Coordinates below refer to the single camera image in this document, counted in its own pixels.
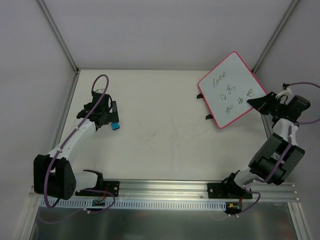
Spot blue whiteboard eraser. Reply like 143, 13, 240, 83
111, 122, 120, 131

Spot pink framed whiteboard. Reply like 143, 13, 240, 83
197, 51, 267, 129

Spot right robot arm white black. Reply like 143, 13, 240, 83
213, 92, 311, 199

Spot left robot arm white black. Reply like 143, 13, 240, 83
33, 92, 120, 200

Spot black whiteboard clip lower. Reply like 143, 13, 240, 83
205, 114, 214, 120

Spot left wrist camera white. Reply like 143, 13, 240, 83
95, 89, 104, 94

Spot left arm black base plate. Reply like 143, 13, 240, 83
102, 179, 120, 198

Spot aluminium mounting rail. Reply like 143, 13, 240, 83
109, 179, 300, 202

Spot white slotted cable duct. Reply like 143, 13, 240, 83
56, 198, 227, 212

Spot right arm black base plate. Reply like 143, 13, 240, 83
207, 182, 253, 200

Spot right aluminium corner post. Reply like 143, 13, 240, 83
251, 0, 301, 75

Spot aluminium corner post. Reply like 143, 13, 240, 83
251, 0, 301, 75
36, 0, 80, 75

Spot left aluminium corner post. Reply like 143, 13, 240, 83
36, 0, 80, 75

